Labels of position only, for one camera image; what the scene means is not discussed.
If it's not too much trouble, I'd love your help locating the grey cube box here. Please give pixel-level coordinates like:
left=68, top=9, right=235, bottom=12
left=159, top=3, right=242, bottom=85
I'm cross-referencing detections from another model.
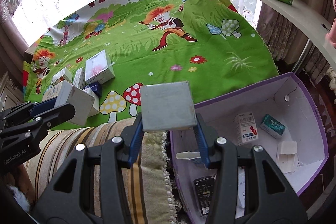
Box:
left=140, top=81, right=197, bottom=132

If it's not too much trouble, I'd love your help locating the white medicine box red figure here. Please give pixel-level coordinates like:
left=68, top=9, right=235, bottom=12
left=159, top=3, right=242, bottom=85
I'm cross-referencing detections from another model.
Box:
left=233, top=112, right=259, bottom=146

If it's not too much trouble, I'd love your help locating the white box with blue top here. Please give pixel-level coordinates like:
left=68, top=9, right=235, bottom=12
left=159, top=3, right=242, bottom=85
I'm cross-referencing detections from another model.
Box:
left=83, top=82, right=103, bottom=117

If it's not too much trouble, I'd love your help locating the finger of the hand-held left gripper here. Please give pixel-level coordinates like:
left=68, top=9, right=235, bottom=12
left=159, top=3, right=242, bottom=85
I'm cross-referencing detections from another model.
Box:
left=0, top=103, right=76, bottom=147
left=0, top=99, right=58, bottom=124

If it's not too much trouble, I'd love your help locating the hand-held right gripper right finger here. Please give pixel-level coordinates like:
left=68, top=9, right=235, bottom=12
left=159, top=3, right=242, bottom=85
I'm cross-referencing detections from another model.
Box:
left=194, top=113, right=307, bottom=224

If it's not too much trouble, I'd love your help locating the white fluffy cloth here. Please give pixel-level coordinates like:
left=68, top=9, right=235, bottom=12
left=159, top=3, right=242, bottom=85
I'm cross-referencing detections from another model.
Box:
left=8, top=185, right=30, bottom=212

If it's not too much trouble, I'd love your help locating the orange and white box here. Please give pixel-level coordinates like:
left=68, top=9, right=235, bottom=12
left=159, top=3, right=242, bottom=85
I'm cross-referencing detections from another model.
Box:
left=51, top=67, right=72, bottom=84

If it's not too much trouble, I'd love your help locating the white cube box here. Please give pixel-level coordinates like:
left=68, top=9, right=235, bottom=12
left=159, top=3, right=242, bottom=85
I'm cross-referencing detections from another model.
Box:
left=54, top=81, right=95, bottom=127

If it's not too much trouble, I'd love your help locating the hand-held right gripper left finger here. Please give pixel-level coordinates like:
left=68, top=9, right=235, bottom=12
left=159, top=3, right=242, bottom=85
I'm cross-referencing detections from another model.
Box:
left=31, top=112, right=145, bottom=224

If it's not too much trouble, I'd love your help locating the large grey pink-stained box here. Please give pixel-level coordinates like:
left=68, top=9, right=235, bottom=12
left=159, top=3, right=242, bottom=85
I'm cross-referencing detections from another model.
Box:
left=85, top=49, right=116, bottom=85

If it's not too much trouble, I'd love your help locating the teal and white box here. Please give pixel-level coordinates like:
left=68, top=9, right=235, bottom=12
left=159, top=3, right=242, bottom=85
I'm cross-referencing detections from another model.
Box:
left=260, top=114, right=286, bottom=139

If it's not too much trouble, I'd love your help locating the narrow white and blue box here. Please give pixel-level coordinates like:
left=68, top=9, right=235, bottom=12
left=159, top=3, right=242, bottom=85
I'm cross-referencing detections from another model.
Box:
left=72, top=67, right=87, bottom=89

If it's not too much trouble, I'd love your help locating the green cartoon printed blanket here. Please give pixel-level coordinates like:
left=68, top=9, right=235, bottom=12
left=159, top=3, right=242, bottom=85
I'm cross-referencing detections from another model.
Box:
left=23, top=0, right=279, bottom=119

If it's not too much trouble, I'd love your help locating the white curved table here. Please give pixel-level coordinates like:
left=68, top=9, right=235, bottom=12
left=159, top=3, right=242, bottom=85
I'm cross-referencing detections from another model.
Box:
left=233, top=0, right=336, bottom=75

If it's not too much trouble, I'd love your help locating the black printed box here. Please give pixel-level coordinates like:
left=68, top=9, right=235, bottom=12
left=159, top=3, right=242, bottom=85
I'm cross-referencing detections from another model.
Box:
left=193, top=176, right=217, bottom=216

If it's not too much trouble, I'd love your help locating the large white barcode box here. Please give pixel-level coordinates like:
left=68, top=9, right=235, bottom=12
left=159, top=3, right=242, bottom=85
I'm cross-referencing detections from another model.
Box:
left=42, top=81, right=65, bottom=102

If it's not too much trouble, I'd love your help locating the cream carved nightstand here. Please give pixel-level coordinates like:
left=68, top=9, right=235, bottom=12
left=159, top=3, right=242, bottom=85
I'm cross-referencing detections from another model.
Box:
left=0, top=77, right=24, bottom=111

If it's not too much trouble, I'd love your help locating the purple cardboard box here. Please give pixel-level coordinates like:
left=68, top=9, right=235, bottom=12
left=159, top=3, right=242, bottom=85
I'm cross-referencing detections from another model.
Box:
left=169, top=72, right=329, bottom=224

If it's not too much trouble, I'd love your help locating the pink object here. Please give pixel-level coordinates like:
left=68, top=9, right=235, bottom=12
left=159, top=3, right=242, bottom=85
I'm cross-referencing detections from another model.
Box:
left=325, top=0, right=336, bottom=49

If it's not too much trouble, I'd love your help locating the small white box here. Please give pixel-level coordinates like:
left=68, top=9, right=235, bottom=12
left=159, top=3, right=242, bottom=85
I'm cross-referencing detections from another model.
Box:
left=236, top=169, right=246, bottom=216

